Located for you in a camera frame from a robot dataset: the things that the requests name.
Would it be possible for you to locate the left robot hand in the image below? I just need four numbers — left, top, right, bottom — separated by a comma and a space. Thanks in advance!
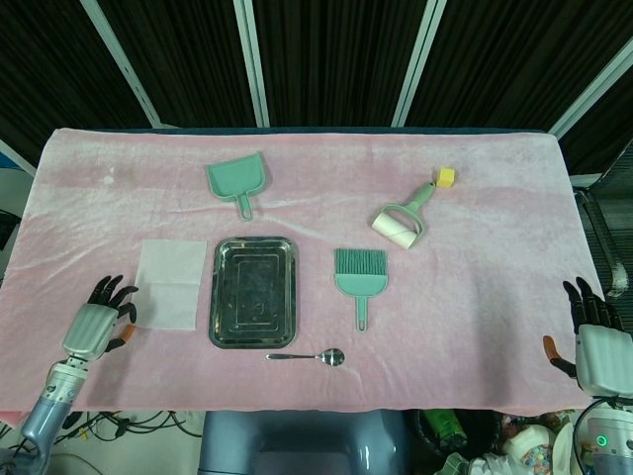
60, 274, 140, 359

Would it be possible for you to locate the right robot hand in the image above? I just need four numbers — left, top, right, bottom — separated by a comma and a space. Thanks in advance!
542, 276, 633, 398

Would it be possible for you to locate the white paper sheet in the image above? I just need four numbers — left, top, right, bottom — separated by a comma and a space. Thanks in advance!
132, 239, 209, 332

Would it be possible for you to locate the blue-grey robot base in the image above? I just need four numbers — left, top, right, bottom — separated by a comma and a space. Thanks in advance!
197, 408, 415, 475

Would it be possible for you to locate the metal tray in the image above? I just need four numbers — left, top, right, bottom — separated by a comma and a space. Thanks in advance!
208, 237, 302, 349

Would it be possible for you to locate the black mesh chair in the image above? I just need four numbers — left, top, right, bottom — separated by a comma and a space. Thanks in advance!
567, 145, 633, 298

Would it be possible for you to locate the cluttered supplies bin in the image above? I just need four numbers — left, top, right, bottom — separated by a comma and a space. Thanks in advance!
413, 406, 594, 475

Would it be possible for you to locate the pink fleece table cloth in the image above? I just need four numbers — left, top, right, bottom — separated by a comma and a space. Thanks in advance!
0, 127, 617, 430

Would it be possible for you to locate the green plastic dustpan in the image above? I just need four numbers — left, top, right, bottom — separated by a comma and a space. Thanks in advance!
205, 151, 267, 222

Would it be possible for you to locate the metal spoon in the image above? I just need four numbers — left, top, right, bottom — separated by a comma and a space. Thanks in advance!
265, 347, 346, 368

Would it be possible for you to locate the green lint roller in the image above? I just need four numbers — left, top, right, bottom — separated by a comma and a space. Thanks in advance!
372, 181, 438, 250

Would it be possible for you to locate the green hand brush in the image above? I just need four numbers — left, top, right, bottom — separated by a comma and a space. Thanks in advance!
334, 247, 389, 333

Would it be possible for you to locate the black folding screen partition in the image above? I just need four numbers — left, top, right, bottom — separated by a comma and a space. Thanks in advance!
0, 0, 633, 172

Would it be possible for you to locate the black cable bundle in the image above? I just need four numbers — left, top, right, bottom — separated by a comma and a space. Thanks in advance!
58, 409, 205, 475

